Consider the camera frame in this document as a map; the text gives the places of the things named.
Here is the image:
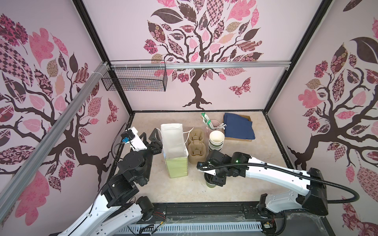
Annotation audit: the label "white green paper cup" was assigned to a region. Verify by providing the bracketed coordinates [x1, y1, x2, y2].
[205, 179, 217, 188]

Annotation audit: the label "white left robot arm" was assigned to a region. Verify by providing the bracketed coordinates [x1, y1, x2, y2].
[60, 127, 163, 236]

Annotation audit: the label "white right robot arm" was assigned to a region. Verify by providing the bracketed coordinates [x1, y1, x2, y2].
[196, 150, 328, 217]

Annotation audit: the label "white paper takeout bag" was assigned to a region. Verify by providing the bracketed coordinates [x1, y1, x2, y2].
[159, 124, 193, 179]

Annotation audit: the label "stacked paper cups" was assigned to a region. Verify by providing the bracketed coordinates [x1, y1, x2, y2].
[208, 130, 225, 151]

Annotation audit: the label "pink bucket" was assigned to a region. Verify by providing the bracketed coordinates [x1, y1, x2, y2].
[206, 119, 225, 132]

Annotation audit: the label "blue napkin stack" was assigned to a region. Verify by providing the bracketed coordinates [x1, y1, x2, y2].
[223, 112, 256, 141]

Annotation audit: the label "green wrapped stirrers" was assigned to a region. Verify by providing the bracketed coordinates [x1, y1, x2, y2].
[201, 113, 213, 130]

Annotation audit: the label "brown cardboard napkin box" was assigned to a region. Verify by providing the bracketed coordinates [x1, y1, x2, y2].
[224, 114, 255, 142]

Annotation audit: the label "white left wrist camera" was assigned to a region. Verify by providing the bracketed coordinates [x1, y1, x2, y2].
[121, 127, 147, 151]

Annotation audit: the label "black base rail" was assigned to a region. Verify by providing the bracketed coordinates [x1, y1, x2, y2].
[79, 201, 284, 236]

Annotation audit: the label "black wire basket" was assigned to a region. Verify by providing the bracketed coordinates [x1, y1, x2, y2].
[101, 59, 168, 92]

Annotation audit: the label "aluminium rail back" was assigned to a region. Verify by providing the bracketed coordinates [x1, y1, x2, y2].
[111, 61, 291, 69]

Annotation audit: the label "aluminium rail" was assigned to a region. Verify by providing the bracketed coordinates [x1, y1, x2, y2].
[1, 62, 109, 220]
[111, 61, 291, 69]

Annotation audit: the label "white slotted cable duct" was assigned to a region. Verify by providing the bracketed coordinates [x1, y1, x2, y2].
[115, 222, 262, 236]

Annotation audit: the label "aluminium rail left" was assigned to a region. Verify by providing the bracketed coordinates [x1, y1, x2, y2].
[1, 62, 109, 220]

